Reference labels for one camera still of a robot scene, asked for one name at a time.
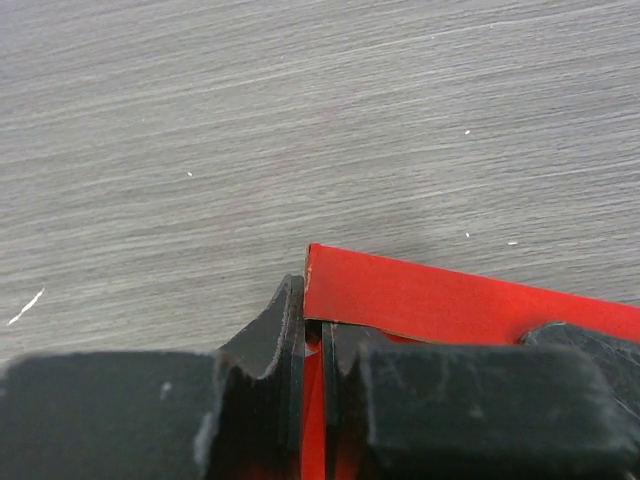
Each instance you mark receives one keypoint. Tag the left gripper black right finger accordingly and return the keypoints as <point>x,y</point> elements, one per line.
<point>562,403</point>

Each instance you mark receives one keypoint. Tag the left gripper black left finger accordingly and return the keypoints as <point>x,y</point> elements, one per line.
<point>234,413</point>

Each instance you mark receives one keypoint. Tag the red paper box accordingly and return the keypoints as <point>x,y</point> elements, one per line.
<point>411,302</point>

